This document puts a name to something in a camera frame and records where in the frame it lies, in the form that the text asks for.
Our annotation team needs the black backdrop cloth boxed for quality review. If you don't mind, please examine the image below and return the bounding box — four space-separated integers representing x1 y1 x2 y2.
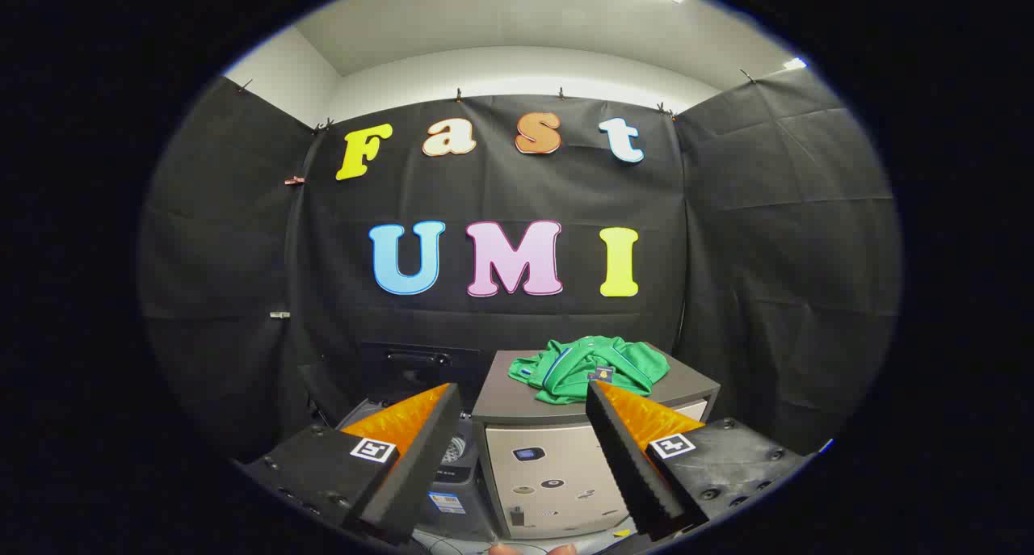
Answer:
137 66 902 463

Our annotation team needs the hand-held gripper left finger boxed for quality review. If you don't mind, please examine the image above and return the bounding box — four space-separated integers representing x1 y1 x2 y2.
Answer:
242 383 464 546

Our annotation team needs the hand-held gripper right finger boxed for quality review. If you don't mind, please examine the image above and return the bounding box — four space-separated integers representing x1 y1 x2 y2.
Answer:
586 380 813 542

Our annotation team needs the green button shirt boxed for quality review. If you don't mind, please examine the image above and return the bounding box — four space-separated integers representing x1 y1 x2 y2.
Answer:
508 336 670 405

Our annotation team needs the dark grey washing machine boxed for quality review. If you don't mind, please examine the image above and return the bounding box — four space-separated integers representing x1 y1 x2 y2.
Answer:
303 341 502 544

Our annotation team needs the grey top beige cabinet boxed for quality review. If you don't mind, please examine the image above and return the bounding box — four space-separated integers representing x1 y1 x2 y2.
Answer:
471 347 721 540

